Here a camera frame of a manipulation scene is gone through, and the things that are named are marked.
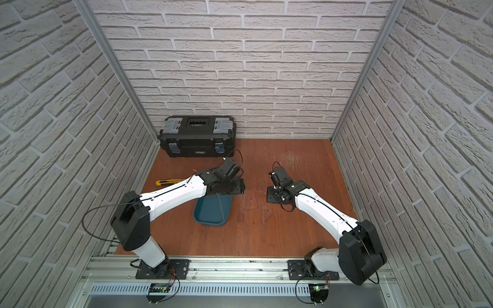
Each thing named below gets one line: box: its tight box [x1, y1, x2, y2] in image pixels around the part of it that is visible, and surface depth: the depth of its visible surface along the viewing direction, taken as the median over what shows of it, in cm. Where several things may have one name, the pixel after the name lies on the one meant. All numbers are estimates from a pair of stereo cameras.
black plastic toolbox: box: [158, 115, 237, 158], surface depth 102 cm
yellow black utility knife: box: [155, 179, 182, 187], surface depth 100 cm
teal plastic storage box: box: [193, 193, 234, 226], surface depth 91 cm
